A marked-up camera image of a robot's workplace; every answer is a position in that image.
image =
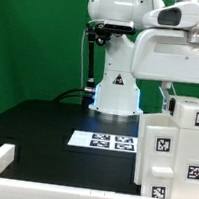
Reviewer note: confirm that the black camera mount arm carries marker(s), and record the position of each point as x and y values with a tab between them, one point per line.
90	84

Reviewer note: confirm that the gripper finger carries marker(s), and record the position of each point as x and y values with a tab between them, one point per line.
168	105

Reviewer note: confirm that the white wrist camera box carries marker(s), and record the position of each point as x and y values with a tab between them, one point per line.
182	15

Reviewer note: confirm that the white cabinet top block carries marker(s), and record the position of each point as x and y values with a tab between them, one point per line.
186	113

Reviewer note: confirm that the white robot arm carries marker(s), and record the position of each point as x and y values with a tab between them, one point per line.
117	94

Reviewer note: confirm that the grey depth camera bar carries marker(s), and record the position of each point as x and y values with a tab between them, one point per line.
118	26

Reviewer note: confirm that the white cabinet body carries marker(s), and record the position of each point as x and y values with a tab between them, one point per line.
185	184

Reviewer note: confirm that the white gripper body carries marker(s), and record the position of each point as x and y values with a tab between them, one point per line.
165	55

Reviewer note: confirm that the white fiducial marker plate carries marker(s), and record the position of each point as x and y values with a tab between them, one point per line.
104	141

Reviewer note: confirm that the white cabinet door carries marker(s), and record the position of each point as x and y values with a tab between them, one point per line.
158	163

